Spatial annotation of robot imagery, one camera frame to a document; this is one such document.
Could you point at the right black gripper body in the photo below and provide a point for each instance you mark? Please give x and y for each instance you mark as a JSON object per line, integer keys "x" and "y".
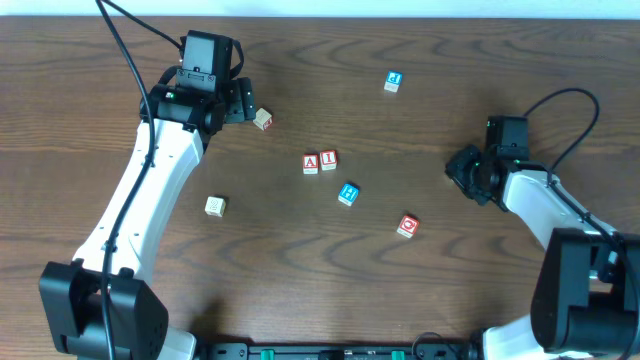
{"x": 461, "y": 170}

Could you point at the red letter Q block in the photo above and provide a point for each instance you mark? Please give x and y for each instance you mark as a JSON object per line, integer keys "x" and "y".
{"x": 408, "y": 226}

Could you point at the blue letter H block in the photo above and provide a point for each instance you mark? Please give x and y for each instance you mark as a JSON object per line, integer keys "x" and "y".
{"x": 348, "y": 194}

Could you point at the red letter I block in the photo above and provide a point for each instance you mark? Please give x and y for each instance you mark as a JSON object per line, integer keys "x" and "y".
{"x": 328, "y": 160}

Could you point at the red letter A block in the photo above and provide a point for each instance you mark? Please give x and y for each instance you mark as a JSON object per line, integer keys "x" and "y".
{"x": 310, "y": 164}

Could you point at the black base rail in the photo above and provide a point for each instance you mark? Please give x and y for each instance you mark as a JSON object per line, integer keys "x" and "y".
{"x": 421, "y": 351}

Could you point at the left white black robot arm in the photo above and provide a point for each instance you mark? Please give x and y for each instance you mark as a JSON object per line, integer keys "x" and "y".
{"x": 101, "y": 305}

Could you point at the plain tan wooden block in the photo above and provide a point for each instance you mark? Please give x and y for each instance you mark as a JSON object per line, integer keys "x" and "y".
{"x": 263, "y": 119}

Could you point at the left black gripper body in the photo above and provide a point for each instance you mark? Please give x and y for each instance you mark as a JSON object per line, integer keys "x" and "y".
{"x": 240, "y": 100}

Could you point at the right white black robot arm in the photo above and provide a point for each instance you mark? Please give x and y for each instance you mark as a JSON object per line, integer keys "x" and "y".
{"x": 586, "y": 301}

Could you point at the blue letter P block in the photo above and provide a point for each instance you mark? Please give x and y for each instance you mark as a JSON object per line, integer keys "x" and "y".
{"x": 393, "y": 81}

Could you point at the plain number 2 block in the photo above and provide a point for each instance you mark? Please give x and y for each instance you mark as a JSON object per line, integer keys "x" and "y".
{"x": 215, "y": 206}

